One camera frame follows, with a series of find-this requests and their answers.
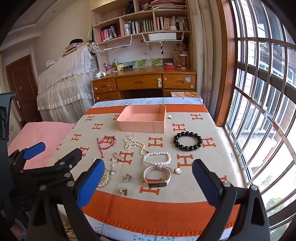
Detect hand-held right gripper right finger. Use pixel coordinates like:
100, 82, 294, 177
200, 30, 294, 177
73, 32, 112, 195
192, 159, 271, 241

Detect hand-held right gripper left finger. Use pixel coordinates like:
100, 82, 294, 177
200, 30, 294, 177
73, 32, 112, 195
26, 159, 105, 241

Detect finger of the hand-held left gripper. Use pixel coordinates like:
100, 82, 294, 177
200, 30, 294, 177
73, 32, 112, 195
8, 142, 46, 168
20, 148, 83, 186

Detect rhinestone bracelet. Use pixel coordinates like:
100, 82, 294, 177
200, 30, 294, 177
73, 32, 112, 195
97, 169, 110, 188

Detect gold pendant earring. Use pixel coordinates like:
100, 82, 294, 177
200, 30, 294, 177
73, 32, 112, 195
114, 152, 127, 163

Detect red cord bracelet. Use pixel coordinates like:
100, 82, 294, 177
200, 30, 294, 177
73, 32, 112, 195
97, 136, 116, 159

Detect black bead bracelet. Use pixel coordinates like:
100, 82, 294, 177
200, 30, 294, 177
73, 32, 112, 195
173, 131, 203, 151

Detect pearl necklace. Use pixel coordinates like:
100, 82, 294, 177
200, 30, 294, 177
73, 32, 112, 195
124, 135, 149, 156

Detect pearl bracelet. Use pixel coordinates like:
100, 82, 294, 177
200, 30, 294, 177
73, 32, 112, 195
143, 152, 171, 166

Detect pink plastic box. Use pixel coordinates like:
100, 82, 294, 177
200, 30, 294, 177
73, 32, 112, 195
116, 104, 167, 134

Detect pink towel blanket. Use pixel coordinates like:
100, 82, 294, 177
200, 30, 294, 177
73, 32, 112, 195
7, 122, 77, 170

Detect orange patterned blanket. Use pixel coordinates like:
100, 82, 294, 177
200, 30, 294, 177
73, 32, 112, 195
46, 103, 247, 235

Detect brown wooden door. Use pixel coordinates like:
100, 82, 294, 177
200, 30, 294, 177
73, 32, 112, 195
6, 55, 43, 130

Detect magazine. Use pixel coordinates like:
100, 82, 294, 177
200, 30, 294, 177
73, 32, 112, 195
171, 91, 203, 99

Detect wooden desk with drawers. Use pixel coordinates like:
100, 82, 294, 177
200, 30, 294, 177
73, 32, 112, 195
91, 66, 197, 102

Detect stack of books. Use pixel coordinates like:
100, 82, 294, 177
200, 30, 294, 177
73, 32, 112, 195
62, 42, 93, 57

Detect green photo cards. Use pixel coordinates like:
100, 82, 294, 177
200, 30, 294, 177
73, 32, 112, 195
125, 59, 162, 68

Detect patterned cup with lid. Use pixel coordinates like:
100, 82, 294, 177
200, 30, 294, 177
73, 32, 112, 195
180, 53, 189, 69

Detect pale floral curtain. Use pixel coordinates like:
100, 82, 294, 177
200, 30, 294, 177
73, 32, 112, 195
187, 0, 222, 116

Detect metal window grille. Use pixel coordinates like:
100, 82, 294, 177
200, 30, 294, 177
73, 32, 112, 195
225, 0, 296, 232

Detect row of red books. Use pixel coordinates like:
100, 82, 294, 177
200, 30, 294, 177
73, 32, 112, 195
100, 25, 122, 42

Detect wooden bookshelf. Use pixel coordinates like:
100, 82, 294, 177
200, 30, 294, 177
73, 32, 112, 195
90, 0, 192, 47

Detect white plastic basin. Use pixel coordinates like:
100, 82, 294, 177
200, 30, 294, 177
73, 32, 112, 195
148, 32, 177, 42

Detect row of green books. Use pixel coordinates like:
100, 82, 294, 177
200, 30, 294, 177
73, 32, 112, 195
142, 20, 154, 32

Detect row of white books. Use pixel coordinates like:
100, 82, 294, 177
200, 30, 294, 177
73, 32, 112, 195
156, 16, 190, 31

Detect stack of papers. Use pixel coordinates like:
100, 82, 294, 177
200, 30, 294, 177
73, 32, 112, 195
151, 0, 187, 10

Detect white charger with cable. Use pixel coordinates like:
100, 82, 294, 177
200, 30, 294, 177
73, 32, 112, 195
91, 72, 107, 93

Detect wooden window frame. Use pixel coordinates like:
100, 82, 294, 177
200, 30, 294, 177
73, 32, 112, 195
214, 0, 238, 127

